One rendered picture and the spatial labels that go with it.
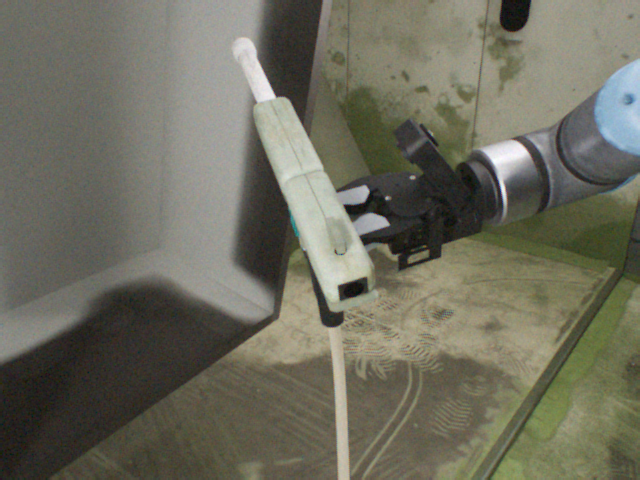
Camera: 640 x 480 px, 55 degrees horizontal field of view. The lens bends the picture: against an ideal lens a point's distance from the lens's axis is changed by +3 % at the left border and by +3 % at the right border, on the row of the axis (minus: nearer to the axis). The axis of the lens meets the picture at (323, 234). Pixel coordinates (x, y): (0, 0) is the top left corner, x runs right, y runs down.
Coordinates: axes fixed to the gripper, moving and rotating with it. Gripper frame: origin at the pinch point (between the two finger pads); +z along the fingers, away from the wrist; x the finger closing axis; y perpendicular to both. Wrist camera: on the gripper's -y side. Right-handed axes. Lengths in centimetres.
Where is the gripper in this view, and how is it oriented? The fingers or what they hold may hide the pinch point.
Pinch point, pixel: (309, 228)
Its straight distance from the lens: 62.9
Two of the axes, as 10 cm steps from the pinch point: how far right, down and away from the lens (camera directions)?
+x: -3.1, -6.6, 6.8
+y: 1.0, 6.9, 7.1
